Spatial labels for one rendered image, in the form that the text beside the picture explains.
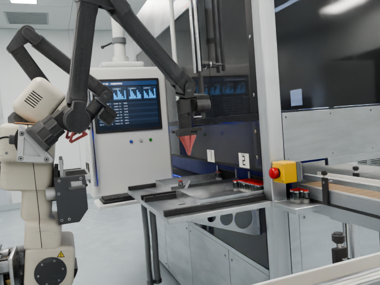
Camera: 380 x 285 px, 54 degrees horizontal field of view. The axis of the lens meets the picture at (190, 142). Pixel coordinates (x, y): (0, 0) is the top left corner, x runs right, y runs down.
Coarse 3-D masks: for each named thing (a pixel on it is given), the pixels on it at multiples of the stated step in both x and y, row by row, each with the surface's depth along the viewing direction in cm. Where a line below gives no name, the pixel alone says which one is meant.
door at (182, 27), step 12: (204, 0) 178; (204, 12) 179; (180, 24) 211; (204, 24) 180; (180, 36) 213; (204, 36) 182; (180, 48) 214; (204, 48) 183; (180, 60) 216; (192, 60) 199; (204, 60) 184; (192, 72) 201; (204, 72) 186; (204, 84) 187
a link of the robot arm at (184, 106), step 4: (180, 100) 133; (184, 100) 133; (188, 100) 134; (192, 100) 137; (176, 104) 135; (180, 104) 133; (184, 104) 133; (188, 104) 134; (192, 104) 137; (176, 108) 136; (180, 108) 133; (184, 108) 133; (188, 108) 134; (192, 108) 138; (180, 112) 134; (184, 112) 133; (188, 112) 134; (192, 112) 136
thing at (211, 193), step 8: (216, 184) 163; (224, 184) 164; (232, 184) 166; (176, 192) 156; (184, 192) 158; (192, 192) 159; (200, 192) 160; (208, 192) 162; (216, 192) 161; (224, 192) 160; (232, 192) 158; (240, 192) 157; (248, 192) 140; (256, 192) 141; (184, 200) 148; (192, 200) 139; (200, 200) 132; (208, 200) 134; (216, 200) 135; (224, 200) 136
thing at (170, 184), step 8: (184, 176) 194; (192, 176) 195; (200, 176) 197; (208, 176) 198; (160, 184) 181; (168, 184) 191; (176, 184) 190; (184, 184) 188; (192, 184) 168; (200, 184) 169; (208, 184) 171
